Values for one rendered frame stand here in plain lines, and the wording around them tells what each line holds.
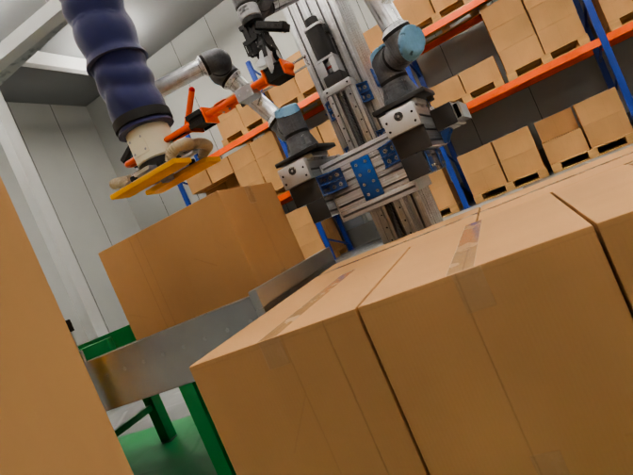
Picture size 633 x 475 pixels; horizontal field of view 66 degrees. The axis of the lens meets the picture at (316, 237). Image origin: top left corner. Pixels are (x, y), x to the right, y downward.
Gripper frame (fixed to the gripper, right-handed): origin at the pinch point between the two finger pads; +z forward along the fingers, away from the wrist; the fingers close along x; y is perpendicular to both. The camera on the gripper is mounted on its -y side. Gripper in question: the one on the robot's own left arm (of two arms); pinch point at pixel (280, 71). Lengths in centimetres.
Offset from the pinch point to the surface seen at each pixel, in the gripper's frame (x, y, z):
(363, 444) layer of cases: 76, -17, 94
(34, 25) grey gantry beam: -145, 241, -189
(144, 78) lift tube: 3, 51, -24
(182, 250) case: 20, 52, 42
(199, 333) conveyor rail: 35, 46, 70
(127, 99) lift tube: 11, 55, -17
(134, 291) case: 21, 80, 49
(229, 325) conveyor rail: 34, 35, 71
